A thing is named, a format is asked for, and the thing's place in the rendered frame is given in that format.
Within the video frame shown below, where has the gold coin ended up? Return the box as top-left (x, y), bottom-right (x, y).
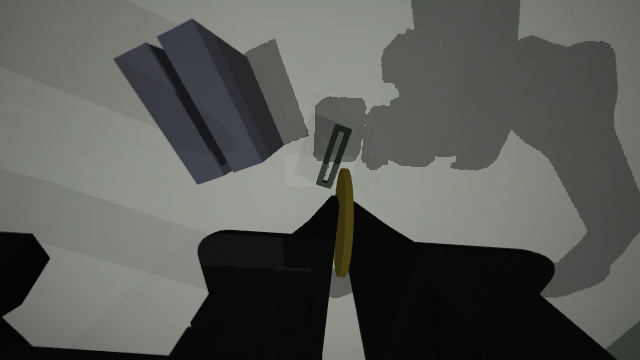
top-left (334, 168), bottom-right (354, 277)

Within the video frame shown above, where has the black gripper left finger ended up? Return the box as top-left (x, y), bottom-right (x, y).
top-left (198, 195), bottom-right (339, 352)

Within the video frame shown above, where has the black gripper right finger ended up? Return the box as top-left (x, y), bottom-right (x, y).
top-left (348, 201), bottom-right (555, 360)

